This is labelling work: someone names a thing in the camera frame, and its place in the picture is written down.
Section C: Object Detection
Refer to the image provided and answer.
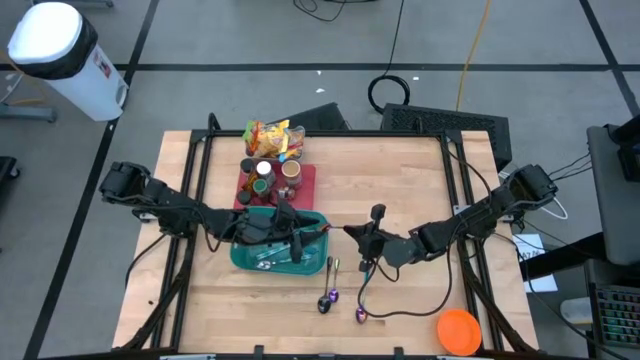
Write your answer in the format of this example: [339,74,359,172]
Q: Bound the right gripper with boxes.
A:
[342,203,399,274]

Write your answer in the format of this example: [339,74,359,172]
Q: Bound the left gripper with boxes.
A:
[234,198,331,265]

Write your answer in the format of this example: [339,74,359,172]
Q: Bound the teal plastic spoon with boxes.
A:
[292,244,322,266]

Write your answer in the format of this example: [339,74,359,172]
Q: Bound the purple iridescent spoon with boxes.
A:
[327,257,342,304]

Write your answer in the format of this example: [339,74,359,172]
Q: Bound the teal plastic bin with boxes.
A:
[229,205,331,277]

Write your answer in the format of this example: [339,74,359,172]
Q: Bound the white lid jar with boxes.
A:
[255,159,277,187]

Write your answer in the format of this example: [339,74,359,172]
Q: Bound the dark metal spoon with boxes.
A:
[317,255,334,316]

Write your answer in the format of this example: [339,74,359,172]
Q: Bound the yellow blue chips bag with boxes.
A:
[259,118,292,164]

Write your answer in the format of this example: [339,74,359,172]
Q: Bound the orange snack bag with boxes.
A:
[251,122,266,156]

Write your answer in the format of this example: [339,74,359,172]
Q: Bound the red plastic bin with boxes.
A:
[232,162,318,212]

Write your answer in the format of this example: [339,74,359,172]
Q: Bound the black box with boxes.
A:
[267,102,351,132]

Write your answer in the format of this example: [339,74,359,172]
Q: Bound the orange plastic bowl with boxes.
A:
[436,308,483,357]

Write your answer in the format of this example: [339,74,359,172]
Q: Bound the black perforated computer case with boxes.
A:
[379,103,514,171]

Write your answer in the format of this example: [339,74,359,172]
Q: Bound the white paper sheet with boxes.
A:
[510,233,559,294]

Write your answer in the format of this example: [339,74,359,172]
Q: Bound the black desk beam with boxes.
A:
[518,232,606,281]

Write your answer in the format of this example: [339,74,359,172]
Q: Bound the white rounded object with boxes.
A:
[559,297,595,326]

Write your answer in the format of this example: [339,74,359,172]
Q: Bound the backlit keyboard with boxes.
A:
[589,283,640,350]

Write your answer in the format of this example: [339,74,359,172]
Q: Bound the black desk device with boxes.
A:
[607,115,640,184]

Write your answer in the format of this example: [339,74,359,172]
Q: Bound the grey furniture base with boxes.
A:
[0,102,57,124]

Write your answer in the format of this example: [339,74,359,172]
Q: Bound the black chair base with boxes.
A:
[0,155,21,196]

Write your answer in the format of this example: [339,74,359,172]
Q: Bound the white trash bin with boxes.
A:
[6,1,130,123]

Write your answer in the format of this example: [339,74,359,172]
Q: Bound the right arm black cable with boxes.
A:
[357,244,455,320]

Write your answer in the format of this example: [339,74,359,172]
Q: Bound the black metal table frame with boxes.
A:
[112,112,540,359]

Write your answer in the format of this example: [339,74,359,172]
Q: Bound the coiled black cable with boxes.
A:
[367,0,412,115]

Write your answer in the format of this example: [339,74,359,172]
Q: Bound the black floor cable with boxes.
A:
[292,0,379,24]

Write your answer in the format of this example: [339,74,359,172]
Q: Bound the yellow cable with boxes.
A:
[454,0,494,112]

